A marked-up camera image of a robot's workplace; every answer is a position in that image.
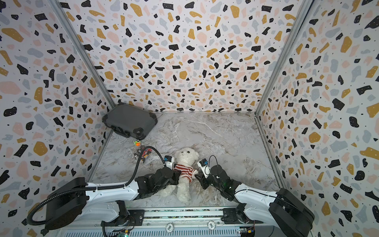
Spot red white striped sweater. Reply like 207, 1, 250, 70
174, 164, 198, 183

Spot white teddy bear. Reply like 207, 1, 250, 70
159, 147, 199, 203

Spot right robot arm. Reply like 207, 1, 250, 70
195, 160, 315, 237

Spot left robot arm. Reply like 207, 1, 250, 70
44, 167, 181, 231

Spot clear bag of small toys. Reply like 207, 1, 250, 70
132, 140, 153, 164

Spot dark grey hard case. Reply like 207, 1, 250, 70
102, 103, 158, 140

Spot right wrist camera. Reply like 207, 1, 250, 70
197, 159, 211, 178

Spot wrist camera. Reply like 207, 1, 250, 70
197, 159, 211, 178
163, 155, 175, 169

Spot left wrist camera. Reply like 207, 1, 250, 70
163, 155, 175, 169

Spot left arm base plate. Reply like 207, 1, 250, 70
102, 208, 146, 227

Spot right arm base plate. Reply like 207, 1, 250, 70
221, 203, 266, 225

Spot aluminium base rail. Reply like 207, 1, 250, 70
53, 205, 311, 237

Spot black corrugated cable hose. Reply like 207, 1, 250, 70
26, 146, 166, 226

